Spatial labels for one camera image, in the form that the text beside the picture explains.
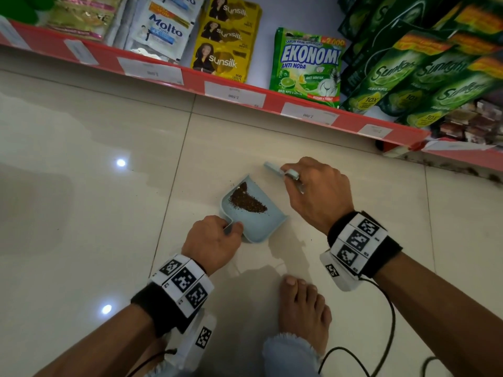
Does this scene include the fuzzy blue right trouser cuff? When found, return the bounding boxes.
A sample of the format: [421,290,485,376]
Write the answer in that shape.
[262,332,321,377]

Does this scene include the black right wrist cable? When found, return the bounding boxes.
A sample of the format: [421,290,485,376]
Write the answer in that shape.
[318,276,445,377]

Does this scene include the stack of dark green pouches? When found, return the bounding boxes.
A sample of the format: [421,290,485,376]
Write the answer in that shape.
[337,0,503,128]

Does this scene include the stack of gold sachets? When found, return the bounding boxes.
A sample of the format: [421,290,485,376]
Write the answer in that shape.
[45,0,123,42]

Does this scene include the fuzzy blue trouser cuff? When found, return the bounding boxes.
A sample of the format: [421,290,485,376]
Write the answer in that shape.
[145,363,178,377]
[262,332,321,377]

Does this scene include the stack of white blue sachets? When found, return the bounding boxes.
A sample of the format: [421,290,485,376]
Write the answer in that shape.
[114,0,205,63]

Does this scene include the light blue plastic dustpan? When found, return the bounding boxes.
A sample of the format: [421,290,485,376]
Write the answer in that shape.
[219,174,288,244]

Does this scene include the person's right hand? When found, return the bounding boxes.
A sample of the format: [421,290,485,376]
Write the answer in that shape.
[281,157,355,236]

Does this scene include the brown granules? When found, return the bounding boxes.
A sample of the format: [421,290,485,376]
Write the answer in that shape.
[229,157,503,214]

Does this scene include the light blue brush white bristles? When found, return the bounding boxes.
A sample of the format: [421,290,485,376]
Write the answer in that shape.
[264,161,301,183]

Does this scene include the person's right foot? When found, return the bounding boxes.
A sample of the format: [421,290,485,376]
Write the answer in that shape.
[278,275,333,356]

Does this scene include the fuzzy blue left trouser cuff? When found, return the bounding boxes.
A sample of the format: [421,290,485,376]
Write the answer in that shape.
[145,363,178,377]

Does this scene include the black right wristband with markers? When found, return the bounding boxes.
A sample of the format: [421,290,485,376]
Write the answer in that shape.
[327,210,403,279]

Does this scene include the pile of small brown packets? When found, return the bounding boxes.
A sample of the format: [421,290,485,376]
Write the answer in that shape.
[438,99,503,146]

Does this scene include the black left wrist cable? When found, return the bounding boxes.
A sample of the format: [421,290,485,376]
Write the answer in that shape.
[125,348,178,377]

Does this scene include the strip of yellow sachets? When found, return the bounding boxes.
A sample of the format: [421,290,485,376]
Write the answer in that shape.
[190,0,263,84]

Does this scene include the light green detergent packet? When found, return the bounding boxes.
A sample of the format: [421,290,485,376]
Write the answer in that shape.
[269,27,346,108]

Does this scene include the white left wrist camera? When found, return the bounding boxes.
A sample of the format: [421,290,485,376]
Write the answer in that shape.
[163,309,217,372]

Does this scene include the green shampoo bottle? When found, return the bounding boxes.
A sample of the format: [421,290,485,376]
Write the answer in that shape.
[0,0,58,25]

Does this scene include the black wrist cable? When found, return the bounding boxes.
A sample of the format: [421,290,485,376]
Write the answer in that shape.
[125,348,178,377]
[318,276,445,377]

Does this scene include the person's left forearm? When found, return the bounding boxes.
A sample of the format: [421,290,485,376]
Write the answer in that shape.
[35,304,156,377]

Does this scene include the person's right forearm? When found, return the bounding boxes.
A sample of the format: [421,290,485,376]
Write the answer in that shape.
[374,251,503,377]

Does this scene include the person's left hand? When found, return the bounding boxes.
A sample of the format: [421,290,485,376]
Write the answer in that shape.
[181,215,244,276]

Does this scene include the red edged store shelf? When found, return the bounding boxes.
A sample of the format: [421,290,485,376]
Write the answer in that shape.
[0,0,503,173]

